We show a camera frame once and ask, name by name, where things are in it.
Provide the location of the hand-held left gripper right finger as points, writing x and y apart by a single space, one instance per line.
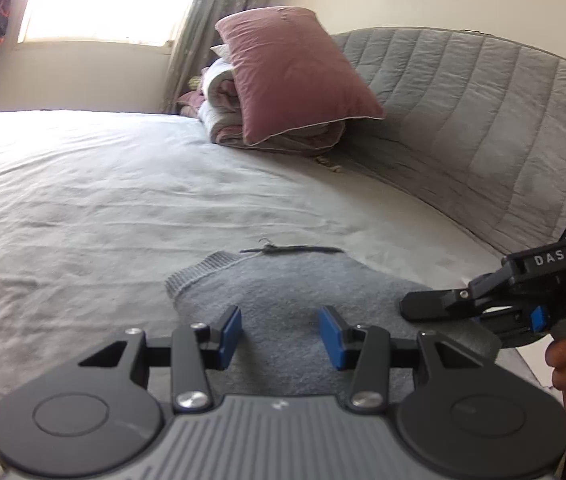
330 335

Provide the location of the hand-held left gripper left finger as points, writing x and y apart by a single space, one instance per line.
230 335

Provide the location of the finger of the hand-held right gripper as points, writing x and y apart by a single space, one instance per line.
433 307

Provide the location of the grey knit sweater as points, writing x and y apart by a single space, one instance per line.
283 290

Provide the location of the white paper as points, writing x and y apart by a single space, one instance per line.
543 370

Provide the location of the small brown item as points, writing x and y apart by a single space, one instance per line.
330 165

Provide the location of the grey quilted headboard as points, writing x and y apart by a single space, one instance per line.
463 120

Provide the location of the bed with grey sheet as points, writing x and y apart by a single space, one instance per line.
88 200

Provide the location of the folded pink and grey quilt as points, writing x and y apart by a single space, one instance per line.
218 100

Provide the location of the pink pillow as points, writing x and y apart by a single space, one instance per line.
288 70

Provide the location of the grey patterned curtain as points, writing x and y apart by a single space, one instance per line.
203 20

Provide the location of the window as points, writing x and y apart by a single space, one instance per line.
103 0

